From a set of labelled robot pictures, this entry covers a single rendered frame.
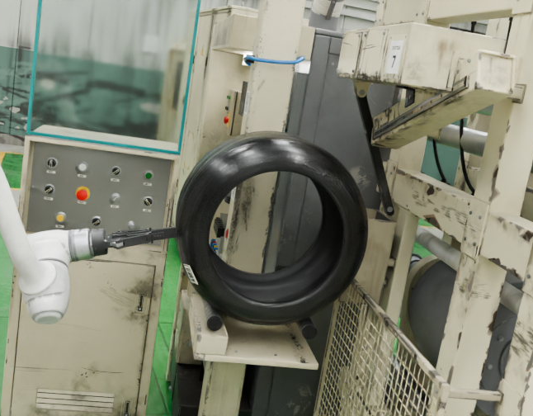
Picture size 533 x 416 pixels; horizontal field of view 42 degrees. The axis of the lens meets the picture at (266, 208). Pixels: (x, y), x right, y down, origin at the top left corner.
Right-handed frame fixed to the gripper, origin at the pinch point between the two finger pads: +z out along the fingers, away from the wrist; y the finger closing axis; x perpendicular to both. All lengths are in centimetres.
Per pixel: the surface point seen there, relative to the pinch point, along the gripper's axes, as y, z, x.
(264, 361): -10.9, 23.8, 39.2
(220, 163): -8.5, 18.1, -19.7
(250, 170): -11.6, 25.6, -17.2
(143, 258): 58, -10, 23
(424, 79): -36, 67, -38
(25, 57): 865, -184, -70
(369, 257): 19, 66, 23
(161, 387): 128, -15, 111
